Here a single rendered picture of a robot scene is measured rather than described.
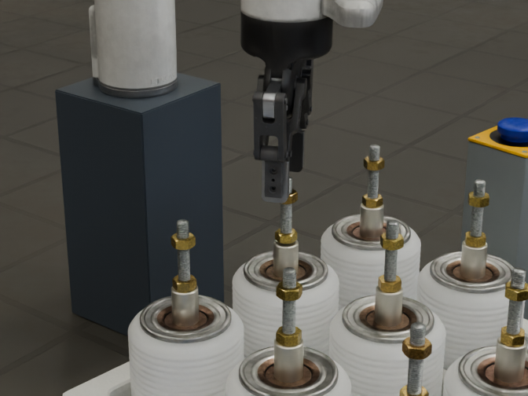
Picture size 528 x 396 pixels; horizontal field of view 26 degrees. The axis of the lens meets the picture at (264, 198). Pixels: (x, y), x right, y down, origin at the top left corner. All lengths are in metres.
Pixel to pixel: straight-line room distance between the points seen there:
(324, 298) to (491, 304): 0.14
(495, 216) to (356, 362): 0.31
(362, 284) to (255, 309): 0.12
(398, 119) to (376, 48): 0.47
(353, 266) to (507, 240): 0.19
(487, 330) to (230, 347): 0.23
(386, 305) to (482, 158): 0.28
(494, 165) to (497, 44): 1.52
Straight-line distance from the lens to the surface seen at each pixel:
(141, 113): 1.28
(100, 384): 1.01
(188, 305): 0.93
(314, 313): 1.00
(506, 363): 0.88
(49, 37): 2.72
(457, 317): 1.01
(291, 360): 0.86
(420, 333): 0.76
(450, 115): 2.18
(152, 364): 0.93
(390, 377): 0.93
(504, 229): 1.18
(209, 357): 0.92
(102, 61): 1.34
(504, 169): 1.16
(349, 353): 0.93
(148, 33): 1.30
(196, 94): 1.34
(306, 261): 1.04
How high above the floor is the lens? 0.72
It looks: 24 degrees down
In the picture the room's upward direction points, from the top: straight up
